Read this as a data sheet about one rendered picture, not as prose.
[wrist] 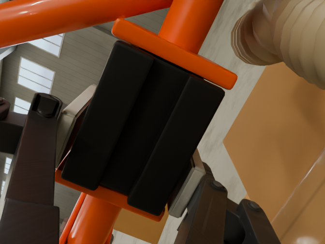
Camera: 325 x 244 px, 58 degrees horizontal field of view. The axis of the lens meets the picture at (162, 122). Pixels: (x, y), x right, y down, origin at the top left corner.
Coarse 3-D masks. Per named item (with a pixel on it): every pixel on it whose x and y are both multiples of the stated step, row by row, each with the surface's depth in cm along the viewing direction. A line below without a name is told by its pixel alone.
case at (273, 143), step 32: (256, 96) 35; (288, 96) 28; (320, 96) 23; (256, 128) 32; (288, 128) 26; (320, 128) 22; (256, 160) 29; (288, 160) 24; (320, 160) 20; (256, 192) 26; (288, 192) 22; (320, 192) 19; (288, 224) 21; (320, 224) 18
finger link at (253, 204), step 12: (240, 204) 14; (252, 204) 13; (240, 216) 13; (252, 216) 13; (264, 216) 13; (252, 228) 12; (264, 228) 12; (252, 240) 11; (264, 240) 11; (276, 240) 12
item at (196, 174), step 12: (192, 156) 15; (192, 168) 14; (204, 168) 14; (180, 180) 15; (192, 180) 14; (180, 192) 15; (192, 192) 15; (168, 204) 15; (180, 204) 15; (180, 216) 15
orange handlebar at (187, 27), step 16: (176, 0) 13; (192, 0) 13; (208, 0) 13; (176, 16) 13; (192, 16) 13; (208, 16) 13; (160, 32) 14; (176, 32) 13; (192, 32) 13; (192, 48) 14; (96, 208) 16; (112, 208) 16; (64, 224) 19; (80, 224) 17; (96, 224) 16; (112, 224) 17; (64, 240) 17; (80, 240) 17; (96, 240) 17; (112, 240) 20
